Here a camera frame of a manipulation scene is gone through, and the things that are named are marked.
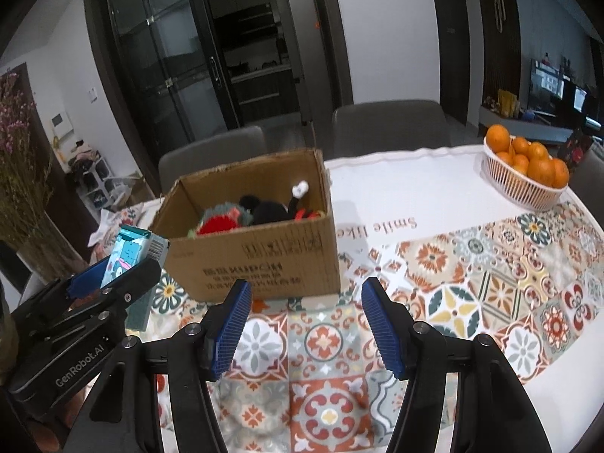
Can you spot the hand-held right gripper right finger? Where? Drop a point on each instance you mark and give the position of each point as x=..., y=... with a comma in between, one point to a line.
x=384, y=331

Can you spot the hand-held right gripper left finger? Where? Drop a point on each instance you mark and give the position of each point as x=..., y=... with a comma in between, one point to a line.
x=231, y=331

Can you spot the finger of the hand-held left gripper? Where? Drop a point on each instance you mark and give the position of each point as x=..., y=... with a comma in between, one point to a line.
x=134, y=276
x=87, y=279

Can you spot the teal blue carton box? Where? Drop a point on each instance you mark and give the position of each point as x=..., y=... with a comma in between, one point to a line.
x=137, y=245

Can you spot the brown cardboard box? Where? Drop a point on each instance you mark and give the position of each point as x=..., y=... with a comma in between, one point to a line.
x=264, y=255

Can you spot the red and green fuzzy plush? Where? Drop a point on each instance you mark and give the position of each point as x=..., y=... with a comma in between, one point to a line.
x=217, y=224

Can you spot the black and red mouse plush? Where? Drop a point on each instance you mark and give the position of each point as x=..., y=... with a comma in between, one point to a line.
x=269, y=212

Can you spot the floral tissue box cover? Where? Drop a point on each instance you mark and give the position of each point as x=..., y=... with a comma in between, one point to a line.
x=111, y=226

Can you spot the white shoe rack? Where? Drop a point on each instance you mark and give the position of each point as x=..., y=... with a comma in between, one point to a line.
x=96, y=179

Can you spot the dried flower bouquet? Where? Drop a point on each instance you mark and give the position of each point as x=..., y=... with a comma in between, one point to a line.
x=19, y=151

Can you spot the grey upholstered chair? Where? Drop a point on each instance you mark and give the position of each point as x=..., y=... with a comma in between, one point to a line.
x=587, y=170
x=212, y=151
x=391, y=127

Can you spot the white slatted fruit basket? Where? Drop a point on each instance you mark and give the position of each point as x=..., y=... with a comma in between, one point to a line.
x=519, y=188

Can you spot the glass sliding door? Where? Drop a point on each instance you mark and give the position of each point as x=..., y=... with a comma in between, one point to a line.
x=160, y=80

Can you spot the pile of oranges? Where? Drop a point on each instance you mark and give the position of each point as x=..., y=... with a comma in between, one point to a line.
x=533, y=155

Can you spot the yellow bag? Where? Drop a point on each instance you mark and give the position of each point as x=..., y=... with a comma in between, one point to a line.
x=507, y=103

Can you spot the television screen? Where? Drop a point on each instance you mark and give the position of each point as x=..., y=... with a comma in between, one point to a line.
x=547, y=85

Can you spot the dark wooden door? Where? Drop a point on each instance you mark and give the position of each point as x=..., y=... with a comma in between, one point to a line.
x=495, y=33

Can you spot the white wall intercom panel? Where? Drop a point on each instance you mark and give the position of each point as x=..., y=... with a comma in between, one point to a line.
x=61, y=125

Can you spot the white wall switch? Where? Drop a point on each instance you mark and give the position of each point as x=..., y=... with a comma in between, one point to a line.
x=93, y=95

